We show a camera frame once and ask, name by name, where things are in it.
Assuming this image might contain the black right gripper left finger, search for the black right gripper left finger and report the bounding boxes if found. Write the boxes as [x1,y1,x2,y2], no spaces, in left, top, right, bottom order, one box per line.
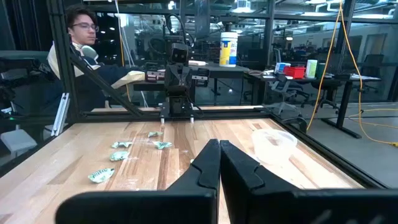
[55,138,221,224]

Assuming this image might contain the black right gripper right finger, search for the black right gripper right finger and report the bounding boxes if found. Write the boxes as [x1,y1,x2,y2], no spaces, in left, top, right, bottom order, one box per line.
[220,139,398,224]

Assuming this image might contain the white yellow wipes canister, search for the white yellow wipes canister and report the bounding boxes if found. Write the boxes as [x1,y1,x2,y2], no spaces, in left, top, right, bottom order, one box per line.
[219,31,239,68]

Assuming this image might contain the clear plastic bin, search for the clear plastic bin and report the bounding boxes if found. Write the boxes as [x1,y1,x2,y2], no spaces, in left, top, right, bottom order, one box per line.
[251,128,299,165]

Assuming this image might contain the person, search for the person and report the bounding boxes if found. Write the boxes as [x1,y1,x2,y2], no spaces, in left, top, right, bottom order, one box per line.
[46,4,147,110]

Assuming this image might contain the blue white box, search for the blue white box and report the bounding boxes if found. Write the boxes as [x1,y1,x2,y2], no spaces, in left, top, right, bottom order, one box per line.
[274,62,292,74]

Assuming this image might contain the grey office chair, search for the grey office chair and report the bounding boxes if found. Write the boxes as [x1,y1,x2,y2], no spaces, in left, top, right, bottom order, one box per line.
[270,73,312,118]

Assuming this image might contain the red plastic box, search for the red plastic box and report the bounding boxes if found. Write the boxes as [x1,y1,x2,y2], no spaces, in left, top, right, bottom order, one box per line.
[283,65,306,79]

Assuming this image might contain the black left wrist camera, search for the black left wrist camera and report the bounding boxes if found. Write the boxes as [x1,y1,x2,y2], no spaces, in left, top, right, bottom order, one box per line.
[170,42,190,65]

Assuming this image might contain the black aluminium table frame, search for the black aluminium table frame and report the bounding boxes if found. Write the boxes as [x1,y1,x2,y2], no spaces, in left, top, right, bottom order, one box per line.
[0,0,386,189]

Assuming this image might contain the silver metal bracket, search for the silver metal bracket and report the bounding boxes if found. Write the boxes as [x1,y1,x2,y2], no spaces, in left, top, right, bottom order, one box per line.
[50,92,71,137]

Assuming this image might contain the yellow cable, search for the yellow cable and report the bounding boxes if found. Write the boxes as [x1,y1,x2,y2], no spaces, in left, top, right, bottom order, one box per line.
[306,0,398,147]

